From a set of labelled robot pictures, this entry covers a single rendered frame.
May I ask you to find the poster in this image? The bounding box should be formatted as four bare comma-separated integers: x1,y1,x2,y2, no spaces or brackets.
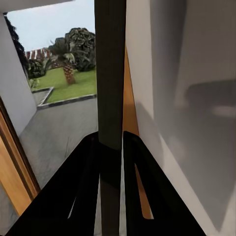
94,0,126,236

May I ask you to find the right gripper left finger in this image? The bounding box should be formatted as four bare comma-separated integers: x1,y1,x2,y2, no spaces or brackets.
5,131,100,236

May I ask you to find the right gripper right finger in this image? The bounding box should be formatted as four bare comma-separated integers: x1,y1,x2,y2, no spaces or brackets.
123,131,206,236

